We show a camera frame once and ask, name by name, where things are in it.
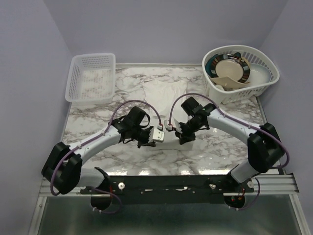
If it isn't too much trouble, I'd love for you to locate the beige plastic dish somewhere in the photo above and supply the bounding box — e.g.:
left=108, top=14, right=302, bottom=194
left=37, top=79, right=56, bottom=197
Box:
left=210, top=76, right=251, bottom=90

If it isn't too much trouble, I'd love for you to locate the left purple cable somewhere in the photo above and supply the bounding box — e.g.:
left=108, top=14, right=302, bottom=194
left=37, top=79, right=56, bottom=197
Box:
left=50, top=99, right=163, bottom=214

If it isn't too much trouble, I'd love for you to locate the white printed t shirt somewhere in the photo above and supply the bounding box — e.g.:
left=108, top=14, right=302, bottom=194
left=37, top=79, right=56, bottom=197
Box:
left=142, top=80, right=193, bottom=151

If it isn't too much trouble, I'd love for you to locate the white oval dish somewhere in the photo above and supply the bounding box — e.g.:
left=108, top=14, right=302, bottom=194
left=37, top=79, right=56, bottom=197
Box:
left=247, top=64, right=271, bottom=86

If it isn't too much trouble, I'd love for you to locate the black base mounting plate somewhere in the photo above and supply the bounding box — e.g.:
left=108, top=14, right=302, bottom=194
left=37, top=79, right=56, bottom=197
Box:
left=80, top=174, right=254, bottom=210

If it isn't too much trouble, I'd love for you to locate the striped rim plate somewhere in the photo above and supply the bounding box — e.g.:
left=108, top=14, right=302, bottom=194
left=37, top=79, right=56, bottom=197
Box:
left=204, top=52, right=250, bottom=83

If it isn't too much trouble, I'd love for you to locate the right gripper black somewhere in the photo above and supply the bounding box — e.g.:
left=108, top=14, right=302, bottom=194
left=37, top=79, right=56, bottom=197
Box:
left=175, top=118, right=204, bottom=144

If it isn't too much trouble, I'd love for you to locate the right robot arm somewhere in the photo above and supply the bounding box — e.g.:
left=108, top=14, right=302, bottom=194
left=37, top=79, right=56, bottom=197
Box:
left=174, top=96, right=287, bottom=192

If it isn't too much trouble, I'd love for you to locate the white round dish basket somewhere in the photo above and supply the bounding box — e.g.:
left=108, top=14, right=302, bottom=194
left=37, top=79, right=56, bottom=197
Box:
left=202, top=45, right=280, bottom=104

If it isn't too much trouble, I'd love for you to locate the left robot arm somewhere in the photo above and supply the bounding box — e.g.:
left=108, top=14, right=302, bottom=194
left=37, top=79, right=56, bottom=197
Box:
left=41, top=106, right=163, bottom=196

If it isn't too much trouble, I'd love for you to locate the white rectangular perforated basket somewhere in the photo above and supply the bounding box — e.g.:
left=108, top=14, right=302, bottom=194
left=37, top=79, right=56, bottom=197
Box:
left=65, top=53, right=116, bottom=105

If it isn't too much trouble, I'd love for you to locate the aluminium rail frame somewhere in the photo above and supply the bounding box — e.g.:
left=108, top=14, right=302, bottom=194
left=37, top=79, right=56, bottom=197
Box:
left=26, top=137, right=313, bottom=235

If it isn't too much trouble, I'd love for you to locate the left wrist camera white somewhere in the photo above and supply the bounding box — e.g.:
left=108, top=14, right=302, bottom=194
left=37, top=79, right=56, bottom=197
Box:
left=149, top=127, right=165, bottom=142

